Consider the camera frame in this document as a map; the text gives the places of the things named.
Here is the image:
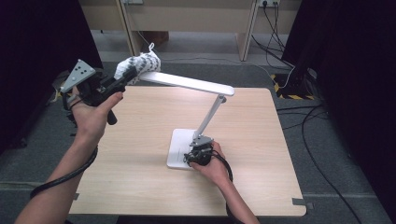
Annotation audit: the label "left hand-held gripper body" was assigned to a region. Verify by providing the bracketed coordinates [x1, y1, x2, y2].
[60, 59, 126, 126]

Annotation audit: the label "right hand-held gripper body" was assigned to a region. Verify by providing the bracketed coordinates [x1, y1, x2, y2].
[183, 134, 216, 166]

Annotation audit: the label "white black patterned cloth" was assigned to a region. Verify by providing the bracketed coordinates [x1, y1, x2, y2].
[113, 42, 162, 87]

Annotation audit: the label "white desk lamp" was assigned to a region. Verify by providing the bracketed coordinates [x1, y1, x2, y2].
[138, 71, 235, 171]

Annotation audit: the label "person's right hand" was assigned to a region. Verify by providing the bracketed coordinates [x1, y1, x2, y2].
[190, 141, 232, 188]

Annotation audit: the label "person's left hand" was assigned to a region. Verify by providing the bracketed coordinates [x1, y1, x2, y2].
[70, 88, 124, 143]

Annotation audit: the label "brown cardboard box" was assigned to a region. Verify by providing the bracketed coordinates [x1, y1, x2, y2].
[143, 30, 170, 48]

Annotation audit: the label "black curtain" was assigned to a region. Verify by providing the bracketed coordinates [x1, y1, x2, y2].
[0, 0, 104, 155]
[281, 0, 396, 216]

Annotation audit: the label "beige wooden desk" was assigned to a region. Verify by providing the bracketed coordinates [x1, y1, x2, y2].
[78, 0, 303, 62]

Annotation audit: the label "right hand-held gripper black cable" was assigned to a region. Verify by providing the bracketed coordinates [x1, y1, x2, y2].
[211, 150, 247, 224]

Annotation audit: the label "hand-held gripper black cable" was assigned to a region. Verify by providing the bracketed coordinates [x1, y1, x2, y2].
[211, 150, 247, 224]
[30, 91, 99, 200]

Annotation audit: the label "left hand-held gripper black cable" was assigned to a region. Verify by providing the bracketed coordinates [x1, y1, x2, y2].
[30, 91, 99, 200]

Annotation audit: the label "black floor cables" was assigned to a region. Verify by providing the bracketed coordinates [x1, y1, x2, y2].
[276, 104, 330, 130]

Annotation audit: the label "long black floor cable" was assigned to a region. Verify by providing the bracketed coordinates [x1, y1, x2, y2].
[301, 104, 363, 224]

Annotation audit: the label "bundle of black plugged cables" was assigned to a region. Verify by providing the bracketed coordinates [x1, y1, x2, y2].
[250, 1, 295, 68]

